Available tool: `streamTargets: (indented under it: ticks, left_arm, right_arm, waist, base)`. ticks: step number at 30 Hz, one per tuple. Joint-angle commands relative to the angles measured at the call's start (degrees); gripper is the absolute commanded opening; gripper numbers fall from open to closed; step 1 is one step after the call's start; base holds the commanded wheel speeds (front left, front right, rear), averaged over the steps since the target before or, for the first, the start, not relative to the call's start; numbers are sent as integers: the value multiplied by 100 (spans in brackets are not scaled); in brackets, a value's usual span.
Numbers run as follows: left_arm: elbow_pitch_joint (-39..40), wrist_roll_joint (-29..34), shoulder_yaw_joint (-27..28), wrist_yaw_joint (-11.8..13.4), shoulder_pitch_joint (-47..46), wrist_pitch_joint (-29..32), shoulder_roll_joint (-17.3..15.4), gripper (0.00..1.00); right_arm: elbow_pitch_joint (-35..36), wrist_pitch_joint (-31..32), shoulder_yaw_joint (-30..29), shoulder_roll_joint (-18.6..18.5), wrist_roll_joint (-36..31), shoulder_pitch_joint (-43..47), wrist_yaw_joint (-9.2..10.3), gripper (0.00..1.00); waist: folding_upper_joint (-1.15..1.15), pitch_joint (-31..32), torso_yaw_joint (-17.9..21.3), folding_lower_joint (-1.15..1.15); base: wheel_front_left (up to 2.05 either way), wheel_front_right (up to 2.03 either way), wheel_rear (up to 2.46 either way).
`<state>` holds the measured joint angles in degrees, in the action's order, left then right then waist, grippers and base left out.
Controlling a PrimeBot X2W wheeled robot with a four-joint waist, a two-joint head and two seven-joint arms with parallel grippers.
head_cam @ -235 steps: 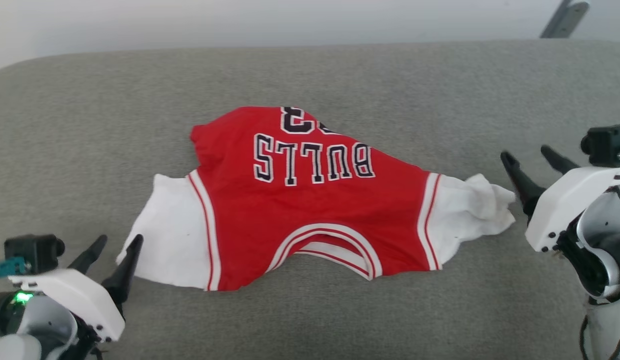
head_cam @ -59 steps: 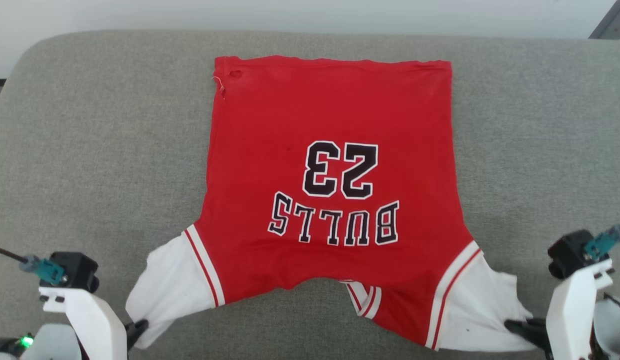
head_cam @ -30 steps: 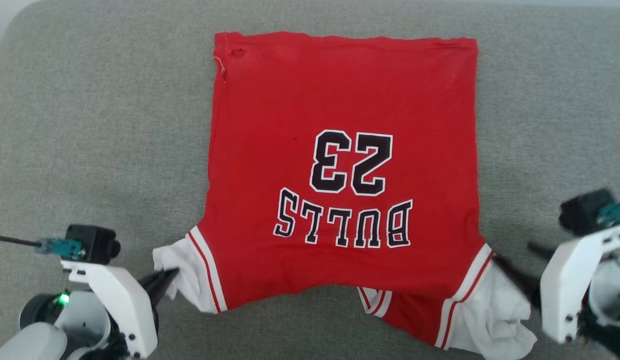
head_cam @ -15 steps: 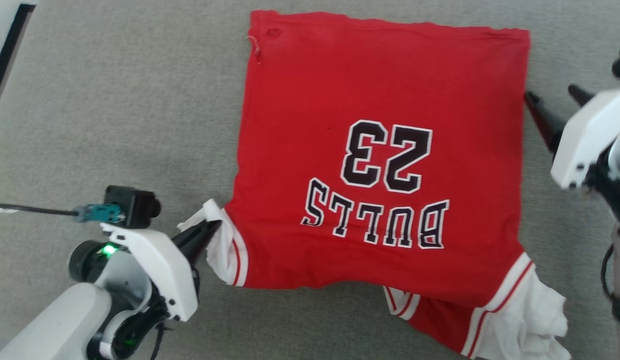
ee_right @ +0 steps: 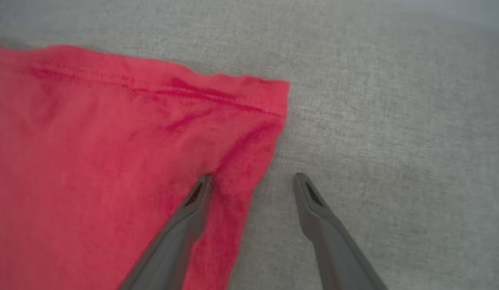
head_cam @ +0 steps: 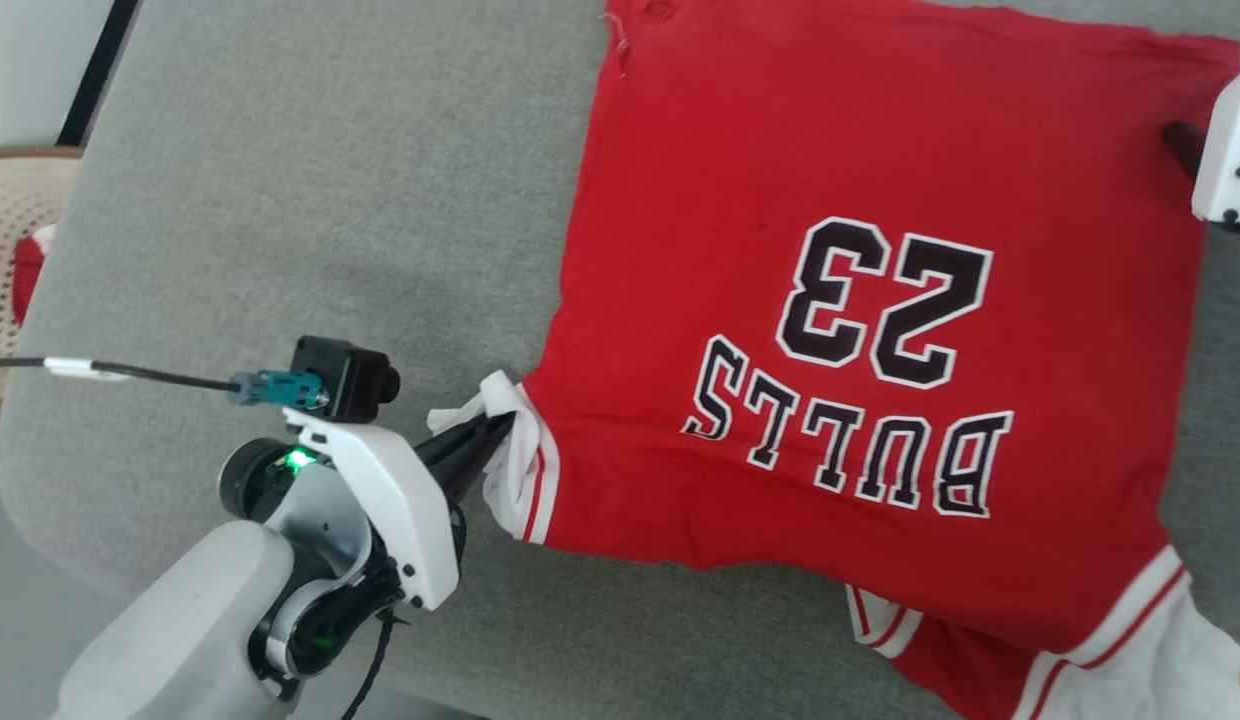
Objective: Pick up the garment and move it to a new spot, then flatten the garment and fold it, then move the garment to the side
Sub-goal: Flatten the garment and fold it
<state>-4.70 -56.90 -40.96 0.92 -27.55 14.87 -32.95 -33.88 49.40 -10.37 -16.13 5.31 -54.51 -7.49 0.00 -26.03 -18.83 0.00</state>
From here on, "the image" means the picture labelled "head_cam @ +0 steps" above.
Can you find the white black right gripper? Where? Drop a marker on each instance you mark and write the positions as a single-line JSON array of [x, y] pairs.
[[1230, 140]]

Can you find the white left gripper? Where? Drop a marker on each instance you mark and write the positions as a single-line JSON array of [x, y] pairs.
[[400, 500]]

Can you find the red white Bulls jersey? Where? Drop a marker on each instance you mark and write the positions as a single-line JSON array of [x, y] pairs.
[[830, 200]]

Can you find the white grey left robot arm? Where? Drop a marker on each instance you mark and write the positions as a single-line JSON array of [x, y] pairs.
[[180, 630]]

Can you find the grey fabric sofa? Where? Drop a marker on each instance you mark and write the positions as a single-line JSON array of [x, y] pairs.
[[330, 200]]

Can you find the red white cloth in basket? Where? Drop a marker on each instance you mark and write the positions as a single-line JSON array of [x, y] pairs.
[[30, 275]]

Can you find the beige woven laundry basket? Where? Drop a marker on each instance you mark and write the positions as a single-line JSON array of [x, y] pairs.
[[10, 230]]

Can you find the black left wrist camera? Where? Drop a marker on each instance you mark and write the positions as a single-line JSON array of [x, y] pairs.
[[345, 378]]

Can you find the black vertical wall strip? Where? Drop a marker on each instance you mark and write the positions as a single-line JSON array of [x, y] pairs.
[[95, 70]]

